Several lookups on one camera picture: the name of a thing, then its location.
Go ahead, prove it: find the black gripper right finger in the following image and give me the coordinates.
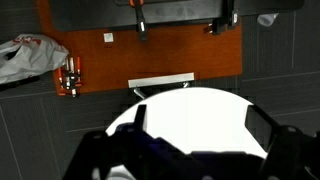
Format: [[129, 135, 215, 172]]
[[244, 104, 282, 154]]

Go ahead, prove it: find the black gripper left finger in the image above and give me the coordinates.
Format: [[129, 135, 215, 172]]
[[133, 103, 148, 134]]

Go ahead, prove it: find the white metal table base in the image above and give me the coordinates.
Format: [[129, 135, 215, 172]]
[[128, 72, 196, 100]]

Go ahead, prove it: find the small white paper tag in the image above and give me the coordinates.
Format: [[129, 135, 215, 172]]
[[103, 32, 115, 44]]

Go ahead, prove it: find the white plastic bag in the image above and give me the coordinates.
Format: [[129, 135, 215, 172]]
[[0, 33, 70, 85]]

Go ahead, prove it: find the orange handled black clamp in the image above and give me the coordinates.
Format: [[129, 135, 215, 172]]
[[129, 0, 150, 42]]

